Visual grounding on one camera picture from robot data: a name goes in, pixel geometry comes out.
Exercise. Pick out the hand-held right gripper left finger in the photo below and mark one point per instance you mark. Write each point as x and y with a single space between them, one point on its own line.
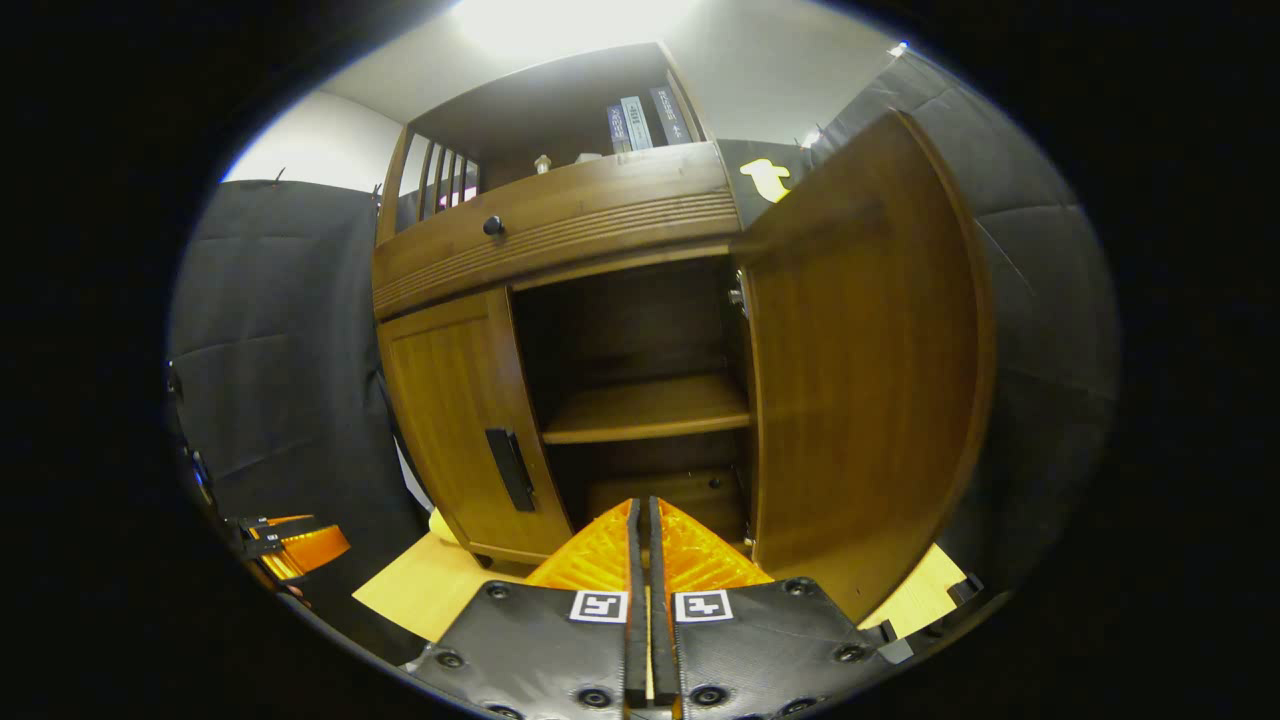
633 650

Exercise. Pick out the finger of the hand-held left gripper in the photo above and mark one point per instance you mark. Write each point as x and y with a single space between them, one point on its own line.
310 548

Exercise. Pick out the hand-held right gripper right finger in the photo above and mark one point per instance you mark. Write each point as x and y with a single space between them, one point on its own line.
660 650

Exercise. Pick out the wooden cabinet shelf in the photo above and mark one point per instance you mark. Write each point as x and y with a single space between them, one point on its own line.
650 405

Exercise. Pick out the metal door hinge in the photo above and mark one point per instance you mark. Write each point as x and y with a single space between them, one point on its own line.
737 297

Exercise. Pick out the pale yellow object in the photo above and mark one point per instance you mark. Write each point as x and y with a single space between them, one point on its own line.
442 528

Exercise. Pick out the black round drawer knob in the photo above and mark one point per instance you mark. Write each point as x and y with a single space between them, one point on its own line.
493 226

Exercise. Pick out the grey spine book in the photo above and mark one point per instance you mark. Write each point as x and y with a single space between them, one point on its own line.
637 122

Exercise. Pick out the black book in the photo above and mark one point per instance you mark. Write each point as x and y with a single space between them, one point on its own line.
670 115

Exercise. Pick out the large ceiling light panel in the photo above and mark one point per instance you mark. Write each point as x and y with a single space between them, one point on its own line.
570 25

